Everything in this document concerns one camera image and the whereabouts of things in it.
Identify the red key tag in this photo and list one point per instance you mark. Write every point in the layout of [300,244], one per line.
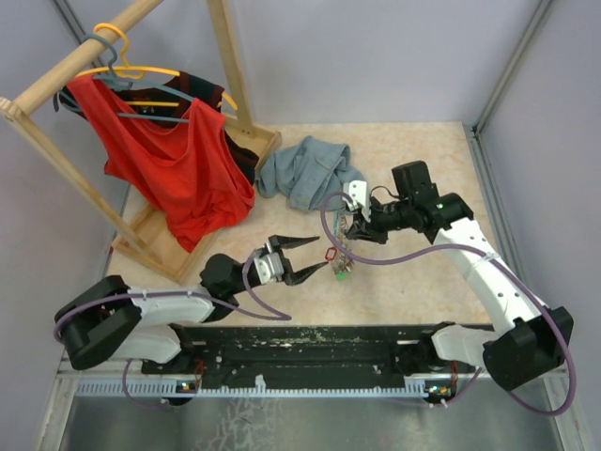
[331,253]

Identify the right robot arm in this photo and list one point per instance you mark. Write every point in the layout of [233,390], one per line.
[527,339]

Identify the red tank top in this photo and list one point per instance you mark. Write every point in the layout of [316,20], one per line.
[187,171]

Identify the blue denim shirt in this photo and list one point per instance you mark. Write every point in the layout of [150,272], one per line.
[307,172]

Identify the yellow hanger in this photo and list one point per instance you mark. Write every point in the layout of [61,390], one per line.
[119,65]

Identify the wooden clothes rack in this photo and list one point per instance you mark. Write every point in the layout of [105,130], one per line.
[49,230]

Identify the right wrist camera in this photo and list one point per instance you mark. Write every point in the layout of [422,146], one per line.
[357,192]

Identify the aluminium corner post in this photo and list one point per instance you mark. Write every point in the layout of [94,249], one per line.
[526,41]
[69,19]

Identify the aluminium frame rail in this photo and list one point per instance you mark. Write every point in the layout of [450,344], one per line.
[94,380]

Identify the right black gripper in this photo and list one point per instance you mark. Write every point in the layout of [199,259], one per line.
[367,230]

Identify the left aluminium corner post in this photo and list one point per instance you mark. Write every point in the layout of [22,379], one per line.
[69,19]

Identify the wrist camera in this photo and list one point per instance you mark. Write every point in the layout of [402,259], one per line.
[357,192]
[269,267]

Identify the teal hanger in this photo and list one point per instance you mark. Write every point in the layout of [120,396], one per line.
[113,81]

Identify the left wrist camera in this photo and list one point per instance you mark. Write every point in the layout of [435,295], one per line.
[269,267]

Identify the right aluminium corner post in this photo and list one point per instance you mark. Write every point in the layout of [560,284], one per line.
[526,41]

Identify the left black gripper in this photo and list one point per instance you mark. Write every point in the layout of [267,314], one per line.
[290,276]

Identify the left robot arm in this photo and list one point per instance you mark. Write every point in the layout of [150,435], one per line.
[112,319]

